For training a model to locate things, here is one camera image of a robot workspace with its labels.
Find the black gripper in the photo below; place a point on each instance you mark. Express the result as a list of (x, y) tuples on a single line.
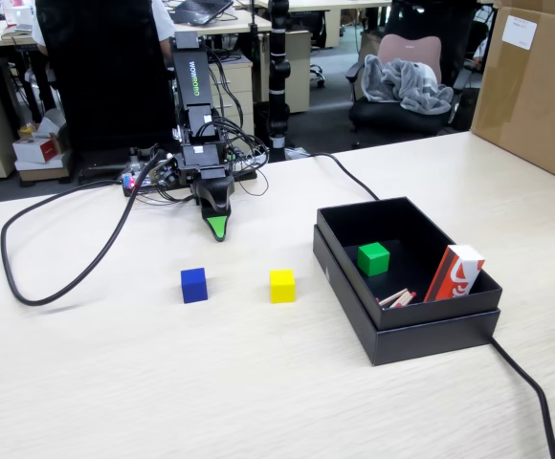
[(201, 160)]

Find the green wooden cube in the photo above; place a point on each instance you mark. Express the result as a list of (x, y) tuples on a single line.
[(373, 259)]

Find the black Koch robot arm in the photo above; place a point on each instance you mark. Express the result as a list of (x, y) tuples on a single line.
[(191, 72)]

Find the blue wooden cube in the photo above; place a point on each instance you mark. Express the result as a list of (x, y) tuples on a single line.
[(194, 286)]

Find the yellow wooden cube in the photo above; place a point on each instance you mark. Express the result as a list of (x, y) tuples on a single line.
[(282, 286)]

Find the robot controller circuit board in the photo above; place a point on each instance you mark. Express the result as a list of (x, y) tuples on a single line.
[(146, 181)]

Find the black pole white bands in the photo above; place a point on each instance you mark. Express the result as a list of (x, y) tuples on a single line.
[(278, 86)]

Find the thin black stand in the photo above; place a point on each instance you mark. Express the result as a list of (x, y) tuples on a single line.
[(255, 48)]

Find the black high-back office chair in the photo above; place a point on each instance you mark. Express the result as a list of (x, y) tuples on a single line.
[(105, 76)]

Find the flat brown cardboard box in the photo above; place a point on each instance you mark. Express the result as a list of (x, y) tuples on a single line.
[(43, 173)]

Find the black open cardboard box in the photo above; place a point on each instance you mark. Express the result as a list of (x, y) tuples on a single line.
[(402, 225)]

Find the open white small box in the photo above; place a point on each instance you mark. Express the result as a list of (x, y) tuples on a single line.
[(52, 124)]

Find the white and red small box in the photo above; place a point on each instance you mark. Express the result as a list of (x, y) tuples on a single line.
[(36, 150)]

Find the wooden match red tip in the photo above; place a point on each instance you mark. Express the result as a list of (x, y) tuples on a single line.
[(404, 297), (393, 295), (403, 302)]

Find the person in white shirt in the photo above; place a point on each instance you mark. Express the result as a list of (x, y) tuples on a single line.
[(162, 24)]

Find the black laptop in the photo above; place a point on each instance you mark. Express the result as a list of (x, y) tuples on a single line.
[(198, 10)]

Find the grey blanket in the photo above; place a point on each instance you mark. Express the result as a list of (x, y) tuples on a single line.
[(402, 83)]

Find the red and white matchbox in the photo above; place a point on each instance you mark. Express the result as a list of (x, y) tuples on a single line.
[(454, 275)]

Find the office chair with grey blanket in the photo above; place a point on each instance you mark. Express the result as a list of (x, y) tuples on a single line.
[(409, 48)]

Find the large brown cardboard box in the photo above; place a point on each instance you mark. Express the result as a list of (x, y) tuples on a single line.
[(536, 105)]

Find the white paper label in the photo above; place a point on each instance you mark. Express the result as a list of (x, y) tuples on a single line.
[(519, 32)]

